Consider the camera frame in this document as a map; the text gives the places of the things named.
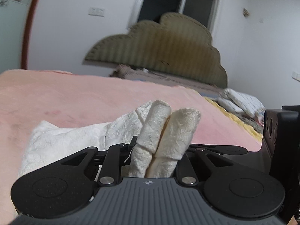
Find white textured pants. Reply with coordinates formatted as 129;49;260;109
18;100;201;178

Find brown wooden door frame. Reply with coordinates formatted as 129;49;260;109
20;0;39;70

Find white patterned pillow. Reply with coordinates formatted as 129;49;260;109
217;88;265;121

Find pink bed blanket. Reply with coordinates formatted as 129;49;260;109
1;70;262;224

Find yellow patterned quilt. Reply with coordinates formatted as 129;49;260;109
204;97;263;142

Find olive padded headboard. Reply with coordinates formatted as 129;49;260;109
85;12;228;88

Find white wall switch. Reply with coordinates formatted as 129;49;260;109
291;72;300;81

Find white double wall socket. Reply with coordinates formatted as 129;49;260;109
88;7;105;17

